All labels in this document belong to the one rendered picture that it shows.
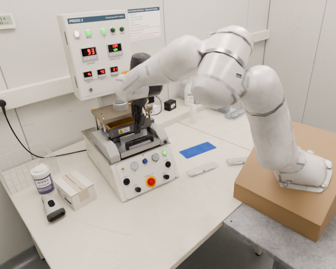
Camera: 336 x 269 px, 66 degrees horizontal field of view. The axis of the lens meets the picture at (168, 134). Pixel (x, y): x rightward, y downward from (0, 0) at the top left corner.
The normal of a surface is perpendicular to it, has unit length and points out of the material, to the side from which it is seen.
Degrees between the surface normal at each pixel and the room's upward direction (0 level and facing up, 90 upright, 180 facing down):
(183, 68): 123
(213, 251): 0
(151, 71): 72
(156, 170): 65
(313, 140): 40
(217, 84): 59
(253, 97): 116
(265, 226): 0
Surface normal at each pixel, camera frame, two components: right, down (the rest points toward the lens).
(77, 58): 0.54, 0.36
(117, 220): -0.06, -0.88
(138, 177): 0.47, -0.04
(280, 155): -0.04, 0.07
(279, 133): 0.19, 0.52
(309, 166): 0.06, -0.18
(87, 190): 0.72, 0.27
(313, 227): -0.73, 0.36
